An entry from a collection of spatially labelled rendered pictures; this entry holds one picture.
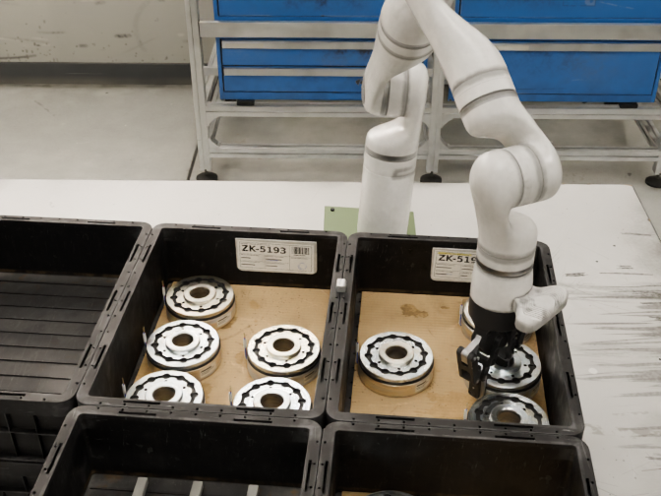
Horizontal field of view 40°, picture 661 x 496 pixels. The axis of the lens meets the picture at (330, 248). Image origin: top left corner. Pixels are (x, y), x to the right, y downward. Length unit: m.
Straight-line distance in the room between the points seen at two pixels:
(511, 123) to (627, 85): 2.28
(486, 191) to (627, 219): 0.92
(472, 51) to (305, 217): 0.84
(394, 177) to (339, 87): 1.66
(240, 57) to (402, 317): 1.94
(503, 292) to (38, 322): 0.70
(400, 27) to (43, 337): 0.68
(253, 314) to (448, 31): 0.54
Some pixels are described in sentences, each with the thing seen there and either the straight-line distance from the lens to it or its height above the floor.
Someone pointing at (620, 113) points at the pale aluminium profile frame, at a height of 0.28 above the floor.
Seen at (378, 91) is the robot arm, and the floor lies 1.08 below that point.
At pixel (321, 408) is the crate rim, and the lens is 1.08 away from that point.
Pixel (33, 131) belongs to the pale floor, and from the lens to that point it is 3.91.
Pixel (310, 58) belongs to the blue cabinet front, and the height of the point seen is 0.48.
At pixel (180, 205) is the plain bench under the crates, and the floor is 0.70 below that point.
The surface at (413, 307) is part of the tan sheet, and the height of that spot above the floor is 0.83.
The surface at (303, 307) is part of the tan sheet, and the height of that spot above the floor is 0.83.
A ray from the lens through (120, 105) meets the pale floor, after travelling 4.04.
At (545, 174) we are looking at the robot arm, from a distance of 1.05.
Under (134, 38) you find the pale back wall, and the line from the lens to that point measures 4.16.
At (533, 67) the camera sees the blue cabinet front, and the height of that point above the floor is 0.45.
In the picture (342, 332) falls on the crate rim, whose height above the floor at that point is 0.93.
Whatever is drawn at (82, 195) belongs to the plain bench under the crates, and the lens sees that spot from 1.99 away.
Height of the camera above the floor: 1.69
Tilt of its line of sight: 34 degrees down
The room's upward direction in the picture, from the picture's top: straight up
